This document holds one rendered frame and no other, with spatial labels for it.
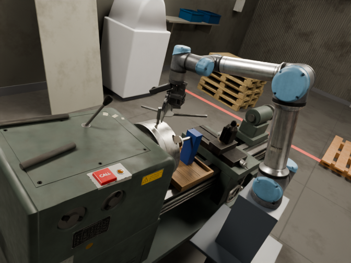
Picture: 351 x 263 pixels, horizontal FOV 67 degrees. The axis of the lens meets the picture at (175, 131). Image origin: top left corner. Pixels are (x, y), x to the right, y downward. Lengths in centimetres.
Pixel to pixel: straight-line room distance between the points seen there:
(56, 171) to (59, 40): 285
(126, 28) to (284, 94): 330
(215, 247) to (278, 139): 73
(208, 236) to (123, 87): 310
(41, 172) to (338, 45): 861
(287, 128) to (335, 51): 802
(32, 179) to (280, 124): 85
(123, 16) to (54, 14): 101
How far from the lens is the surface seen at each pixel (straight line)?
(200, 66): 114
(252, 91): 539
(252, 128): 227
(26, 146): 107
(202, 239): 153
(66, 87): 376
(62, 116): 122
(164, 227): 178
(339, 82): 907
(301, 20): 918
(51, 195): 88
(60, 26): 371
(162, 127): 133
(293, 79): 98
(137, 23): 401
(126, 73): 412
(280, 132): 105
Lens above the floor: 188
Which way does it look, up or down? 29 degrees down
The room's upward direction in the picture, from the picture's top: 17 degrees clockwise
